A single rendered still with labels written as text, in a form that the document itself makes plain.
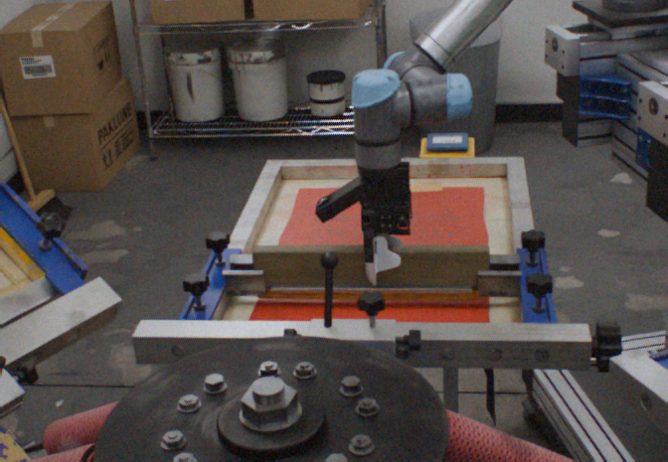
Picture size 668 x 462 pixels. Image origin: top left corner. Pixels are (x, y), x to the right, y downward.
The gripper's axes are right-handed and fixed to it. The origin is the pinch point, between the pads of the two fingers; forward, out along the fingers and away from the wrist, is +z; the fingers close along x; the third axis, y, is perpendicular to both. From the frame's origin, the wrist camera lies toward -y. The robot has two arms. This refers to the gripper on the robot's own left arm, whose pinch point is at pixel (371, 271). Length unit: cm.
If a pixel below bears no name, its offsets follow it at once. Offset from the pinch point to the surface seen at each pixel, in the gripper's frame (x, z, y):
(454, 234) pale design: 26.6, 5.7, 14.1
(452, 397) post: 75, 78, 13
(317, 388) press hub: -79, -30, 3
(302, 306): -2.2, 5.7, -12.1
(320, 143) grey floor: 339, 101, -60
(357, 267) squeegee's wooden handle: -1.7, -1.7, -2.2
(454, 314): -4.7, 5.7, 14.4
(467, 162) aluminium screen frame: 57, 2, 17
